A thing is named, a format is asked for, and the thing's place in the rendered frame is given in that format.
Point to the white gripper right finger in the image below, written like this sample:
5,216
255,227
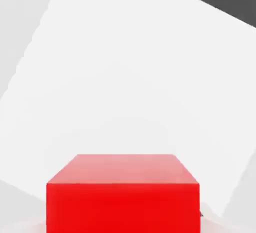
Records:
206,224

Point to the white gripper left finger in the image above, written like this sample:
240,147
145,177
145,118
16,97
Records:
39,226

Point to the small red cube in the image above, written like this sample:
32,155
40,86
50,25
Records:
123,207

